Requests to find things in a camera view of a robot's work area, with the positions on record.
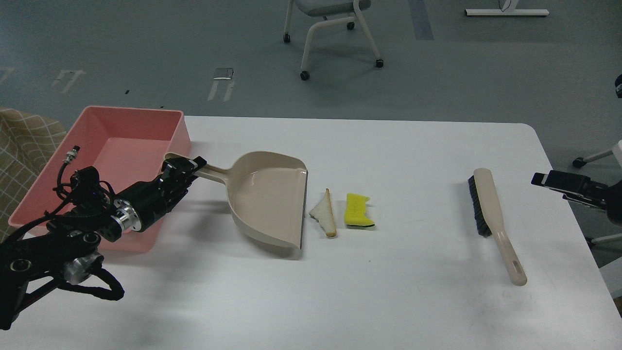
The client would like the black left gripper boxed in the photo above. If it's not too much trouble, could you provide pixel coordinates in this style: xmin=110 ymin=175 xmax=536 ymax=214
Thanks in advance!
xmin=115 ymin=157 xmax=207 ymax=232

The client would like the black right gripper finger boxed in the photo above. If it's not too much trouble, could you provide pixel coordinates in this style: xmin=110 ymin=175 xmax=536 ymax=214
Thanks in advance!
xmin=531 ymin=171 xmax=608 ymax=210

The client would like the beige plastic dustpan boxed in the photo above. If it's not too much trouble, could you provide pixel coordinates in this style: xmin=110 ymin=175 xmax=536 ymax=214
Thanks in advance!
xmin=194 ymin=151 xmax=308 ymax=250

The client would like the beige hand brush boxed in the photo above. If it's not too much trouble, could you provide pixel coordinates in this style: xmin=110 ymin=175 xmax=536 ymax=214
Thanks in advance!
xmin=468 ymin=168 xmax=527 ymax=286

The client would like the toast bread slice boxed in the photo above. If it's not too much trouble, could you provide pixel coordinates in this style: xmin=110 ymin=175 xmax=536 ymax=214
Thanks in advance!
xmin=309 ymin=188 xmax=337 ymax=239

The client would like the yellow sponge piece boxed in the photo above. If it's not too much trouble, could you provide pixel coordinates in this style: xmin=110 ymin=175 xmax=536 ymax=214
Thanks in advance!
xmin=344 ymin=192 xmax=376 ymax=228

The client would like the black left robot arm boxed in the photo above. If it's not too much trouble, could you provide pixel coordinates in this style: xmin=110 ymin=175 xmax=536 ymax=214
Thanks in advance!
xmin=0 ymin=146 xmax=207 ymax=330

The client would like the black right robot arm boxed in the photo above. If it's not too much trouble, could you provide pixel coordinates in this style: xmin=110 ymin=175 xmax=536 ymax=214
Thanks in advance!
xmin=531 ymin=170 xmax=622 ymax=226

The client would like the pink plastic bin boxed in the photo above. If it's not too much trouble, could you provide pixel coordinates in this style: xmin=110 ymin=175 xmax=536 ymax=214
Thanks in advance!
xmin=8 ymin=106 xmax=191 ymax=228

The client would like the white caster leg base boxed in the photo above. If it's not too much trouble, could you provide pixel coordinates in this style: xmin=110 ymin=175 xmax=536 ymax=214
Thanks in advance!
xmin=571 ymin=140 xmax=622 ymax=169

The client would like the grey floor outlet plate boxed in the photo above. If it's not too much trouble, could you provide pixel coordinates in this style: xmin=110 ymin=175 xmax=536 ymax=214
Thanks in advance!
xmin=212 ymin=67 xmax=235 ymax=81

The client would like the beige checkered cloth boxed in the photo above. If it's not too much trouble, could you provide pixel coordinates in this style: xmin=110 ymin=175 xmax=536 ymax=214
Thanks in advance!
xmin=0 ymin=107 xmax=67 ymax=241

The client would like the white desk foot bar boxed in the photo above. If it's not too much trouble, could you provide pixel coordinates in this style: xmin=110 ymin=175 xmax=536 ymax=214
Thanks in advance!
xmin=464 ymin=0 xmax=550 ymax=18

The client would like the white office chair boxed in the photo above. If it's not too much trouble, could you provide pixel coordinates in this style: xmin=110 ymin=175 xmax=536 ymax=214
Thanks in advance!
xmin=284 ymin=0 xmax=385 ymax=81

